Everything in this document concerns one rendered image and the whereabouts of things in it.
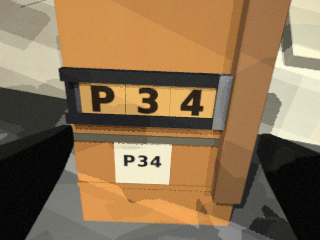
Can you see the orange wooden board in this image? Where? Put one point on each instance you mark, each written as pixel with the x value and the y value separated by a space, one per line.
pixel 231 45

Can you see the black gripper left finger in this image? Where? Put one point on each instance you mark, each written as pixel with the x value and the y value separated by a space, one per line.
pixel 29 169

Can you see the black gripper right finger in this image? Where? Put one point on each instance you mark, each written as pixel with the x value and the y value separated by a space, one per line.
pixel 293 172

